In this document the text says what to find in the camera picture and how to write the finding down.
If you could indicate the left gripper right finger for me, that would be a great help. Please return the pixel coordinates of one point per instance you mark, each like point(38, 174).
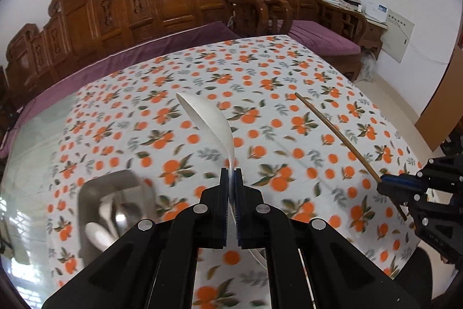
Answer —
point(310, 265)

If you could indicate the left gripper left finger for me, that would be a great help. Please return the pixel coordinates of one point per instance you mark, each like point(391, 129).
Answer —
point(152, 265)

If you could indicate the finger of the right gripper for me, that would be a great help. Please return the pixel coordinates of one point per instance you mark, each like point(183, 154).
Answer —
point(402, 187)

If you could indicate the metal spoon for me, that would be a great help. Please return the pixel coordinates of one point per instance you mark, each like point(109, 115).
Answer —
point(118, 216)

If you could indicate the metal rectangular tray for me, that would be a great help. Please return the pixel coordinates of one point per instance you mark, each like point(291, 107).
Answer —
point(124, 185)

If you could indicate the dark brown wooden chopstick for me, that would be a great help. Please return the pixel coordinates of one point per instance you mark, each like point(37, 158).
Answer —
point(340, 136)

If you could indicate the large white rice paddle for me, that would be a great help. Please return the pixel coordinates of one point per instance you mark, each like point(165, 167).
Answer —
point(212, 123)

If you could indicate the orange-print tablecloth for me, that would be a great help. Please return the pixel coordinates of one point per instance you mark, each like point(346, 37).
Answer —
point(132, 119)

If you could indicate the white electrical box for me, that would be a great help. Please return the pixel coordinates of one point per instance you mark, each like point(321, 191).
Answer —
point(396, 39)

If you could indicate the purple armchair cushion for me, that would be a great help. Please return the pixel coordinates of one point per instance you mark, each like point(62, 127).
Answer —
point(320, 40)

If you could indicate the wooden side table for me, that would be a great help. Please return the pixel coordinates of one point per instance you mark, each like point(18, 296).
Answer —
point(372, 38)

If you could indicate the purple sofa cushion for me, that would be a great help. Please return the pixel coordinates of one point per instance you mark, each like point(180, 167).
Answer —
point(210, 33)

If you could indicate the carved wooden sofa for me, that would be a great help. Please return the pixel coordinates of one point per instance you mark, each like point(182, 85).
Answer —
point(82, 32)

